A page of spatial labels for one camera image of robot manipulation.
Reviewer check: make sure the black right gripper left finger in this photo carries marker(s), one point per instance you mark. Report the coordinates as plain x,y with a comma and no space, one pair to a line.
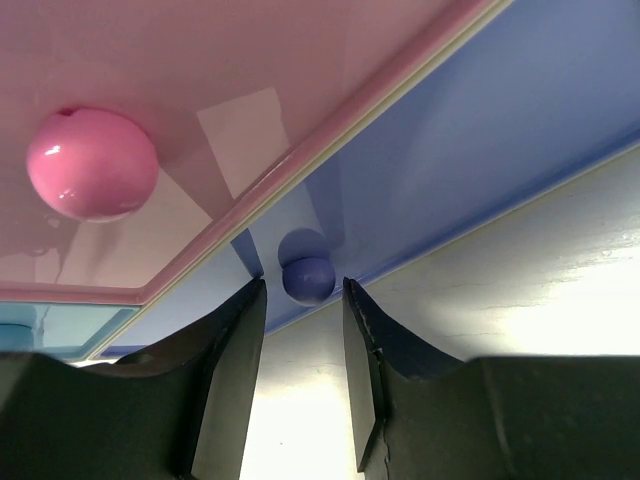
176,409

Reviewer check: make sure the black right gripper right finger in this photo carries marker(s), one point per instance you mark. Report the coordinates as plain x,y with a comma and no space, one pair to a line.
419,413

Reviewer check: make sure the light blue small drawer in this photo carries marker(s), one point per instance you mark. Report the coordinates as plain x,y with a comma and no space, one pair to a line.
65,331

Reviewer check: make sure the pink drawer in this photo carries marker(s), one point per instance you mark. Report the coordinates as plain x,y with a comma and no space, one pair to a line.
223,89

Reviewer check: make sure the white mini drawer cabinet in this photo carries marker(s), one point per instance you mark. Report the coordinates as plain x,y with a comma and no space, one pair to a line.
418,59

